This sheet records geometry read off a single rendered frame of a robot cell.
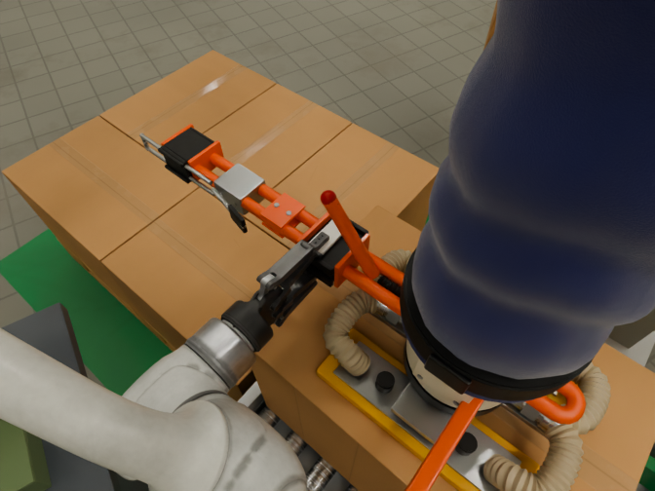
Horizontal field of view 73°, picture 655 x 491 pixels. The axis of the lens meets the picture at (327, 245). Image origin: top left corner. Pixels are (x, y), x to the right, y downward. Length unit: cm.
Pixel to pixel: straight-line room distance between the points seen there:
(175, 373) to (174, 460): 17
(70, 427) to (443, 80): 286
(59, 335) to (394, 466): 78
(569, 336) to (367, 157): 129
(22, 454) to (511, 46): 96
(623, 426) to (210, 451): 63
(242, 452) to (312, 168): 124
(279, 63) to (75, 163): 168
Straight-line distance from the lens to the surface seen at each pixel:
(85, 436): 43
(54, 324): 118
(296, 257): 64
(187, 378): 59
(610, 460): 83
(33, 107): 325
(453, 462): 72
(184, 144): 89
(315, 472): 113
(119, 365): 195
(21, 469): 101
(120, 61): 342
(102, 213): 163
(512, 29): 29
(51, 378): 44
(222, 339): 61
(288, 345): 78
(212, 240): 143
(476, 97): 33
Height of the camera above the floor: 166
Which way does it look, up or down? 55 degrees down
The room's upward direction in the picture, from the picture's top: straight up
